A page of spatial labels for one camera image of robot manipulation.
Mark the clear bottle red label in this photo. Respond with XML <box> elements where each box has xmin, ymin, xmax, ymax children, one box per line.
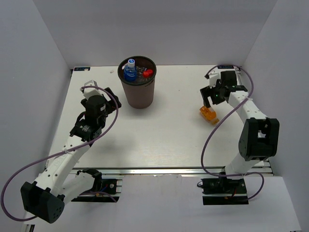
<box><xmin>142</xmin><ymin>69</ymin><xmax>153</xmax><ymax>79</ymax></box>

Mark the Pocari Sweat blue bottle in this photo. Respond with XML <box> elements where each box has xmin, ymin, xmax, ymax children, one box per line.
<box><xmin>124</xmin><ymin>58</ymin><xmax>137</xmax><ymax>82</ymax></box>

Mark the clear bottle blue label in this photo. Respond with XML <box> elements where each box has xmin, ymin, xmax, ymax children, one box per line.
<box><xmin>136</xmin><ymin>66</ymin><xmax>147</xmax><ymax>79</ymax></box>

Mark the orange juice bottle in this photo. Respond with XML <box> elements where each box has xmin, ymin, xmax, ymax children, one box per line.
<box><xmin>199</xmin><ymin>106</ymin><xmax>219</xmax><ymax>125</ymax></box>

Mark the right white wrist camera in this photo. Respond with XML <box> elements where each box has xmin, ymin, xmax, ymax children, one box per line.
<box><xmin>205</xmin><ymin>71</ymin><xmax>221</xmax><ymax>88</ymax></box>

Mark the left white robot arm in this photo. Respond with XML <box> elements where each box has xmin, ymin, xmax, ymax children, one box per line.
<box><xmin>21</xmin><ymin>86</ymin><xmax>121</xmax><ymax>223</ymax></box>

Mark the left blue table sticker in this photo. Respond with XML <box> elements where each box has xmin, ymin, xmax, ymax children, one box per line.
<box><xmin>73</xmin><ymin>67</ymin><xmax>90</xmax><ymax>72</ymax></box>

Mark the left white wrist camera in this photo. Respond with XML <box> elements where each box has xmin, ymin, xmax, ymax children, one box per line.
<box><xmin>80</xmin><ymin>80</ymin><xmax>102</xmax><ymax>100</ymax></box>

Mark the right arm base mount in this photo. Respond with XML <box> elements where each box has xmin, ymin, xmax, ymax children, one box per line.
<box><xmin>197</xmin><ymin>177</ymin><xmax>249</xmax><ymax>205</ymax></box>

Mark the right blue table sticker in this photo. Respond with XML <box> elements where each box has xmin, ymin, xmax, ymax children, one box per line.
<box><xmin>217</xmin><ymin>65</ymin><xmax>234</xmax><ymax>69</ymax></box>

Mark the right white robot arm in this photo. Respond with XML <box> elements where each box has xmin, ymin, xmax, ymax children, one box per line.
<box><xmin>200</xmin><ymin>71</ymin><xmax>280</xmax><ymax>193</ymax></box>

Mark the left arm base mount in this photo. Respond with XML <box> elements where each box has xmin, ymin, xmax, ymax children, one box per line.
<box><xmin>71</xmin><ymin>168</ymin><xmax>122</xmax><ymax>203</ymax></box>

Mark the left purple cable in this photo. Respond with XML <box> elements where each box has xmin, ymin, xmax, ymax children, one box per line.
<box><xmin>1</xmin><ymin>86</ymin><xmax>119</xmax><ymax>222</ymax></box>

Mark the blue table sticker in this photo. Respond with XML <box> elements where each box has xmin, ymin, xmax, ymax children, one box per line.
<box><xmin>73</xmin><ymin>67</ymin><xmax>90</xmax><ymax>72</ymax></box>
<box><xmin>217</xmin><ymin>65</ymin><xmax>234</xmax><ymax>69</ymax></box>

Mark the brown plastic waste bin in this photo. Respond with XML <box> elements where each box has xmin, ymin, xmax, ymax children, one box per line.
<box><xmin>117</xmin><ymin>56</ymin><xmax>156</xmax><ymax>109</ymax></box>

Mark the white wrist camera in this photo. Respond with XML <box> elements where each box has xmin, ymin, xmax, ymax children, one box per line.
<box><xmin>205</xmin><ymin>71</ymin><xmax>221</xmax><ymax>88</ymax></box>
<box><xmin>80</xmin><ymin>80</ymin><xmax>102</xmax><ymax>100</ymax></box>

